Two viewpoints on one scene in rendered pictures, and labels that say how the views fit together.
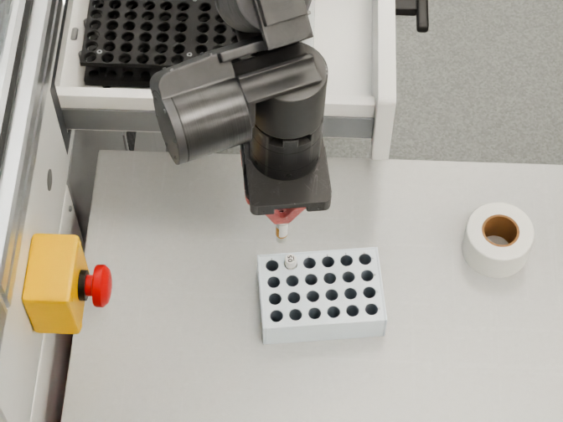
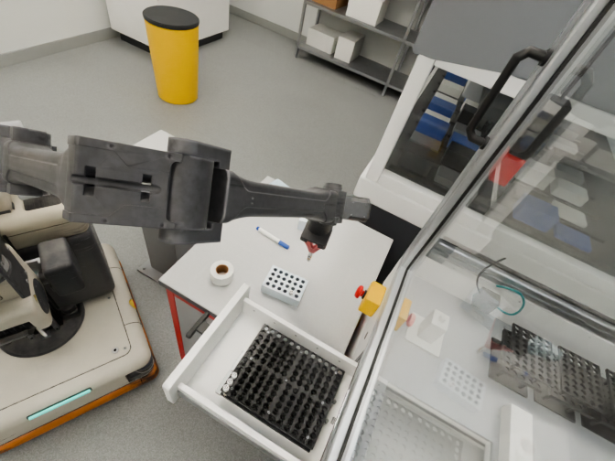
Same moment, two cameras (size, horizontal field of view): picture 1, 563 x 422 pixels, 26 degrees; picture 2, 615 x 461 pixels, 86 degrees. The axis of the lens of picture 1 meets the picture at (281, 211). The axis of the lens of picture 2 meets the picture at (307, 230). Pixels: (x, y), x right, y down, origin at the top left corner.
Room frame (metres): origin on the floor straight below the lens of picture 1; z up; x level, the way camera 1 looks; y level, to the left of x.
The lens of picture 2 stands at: (1.11, 0.09, 1.66)
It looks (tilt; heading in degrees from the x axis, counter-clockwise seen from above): 47 degrees down; 192
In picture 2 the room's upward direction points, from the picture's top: 18 degrees clockwise
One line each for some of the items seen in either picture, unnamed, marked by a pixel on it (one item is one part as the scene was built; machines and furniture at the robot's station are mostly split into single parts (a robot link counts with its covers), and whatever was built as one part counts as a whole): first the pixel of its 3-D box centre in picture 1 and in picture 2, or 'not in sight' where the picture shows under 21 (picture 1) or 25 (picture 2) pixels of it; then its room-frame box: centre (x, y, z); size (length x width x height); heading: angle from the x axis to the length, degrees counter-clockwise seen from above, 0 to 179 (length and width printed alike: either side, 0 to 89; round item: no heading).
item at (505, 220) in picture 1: (498, 239); (221, 273); (0.63, -0.23, 0.78); 0.07 x 0.07 x 0.04
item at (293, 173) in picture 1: (285, 137); (320, 221); (0.55, 0.00, 1.09); 0.10 x 0.07 x 0.07; 6
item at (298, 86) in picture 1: (281, 93); not in sight; (0.55, 0.00, 1.15); 0.07 x 0.06 x 0.07; 113
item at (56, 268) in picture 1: (59, 284); (371, 298); (0.53, 0.21, 0.88); 0.07 x 0.05 x 0.07; 178
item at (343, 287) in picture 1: (320, 295); (285, 285); (0.56, -0.04, 0.78); 0.12 x 0.08 x 0.04; 94
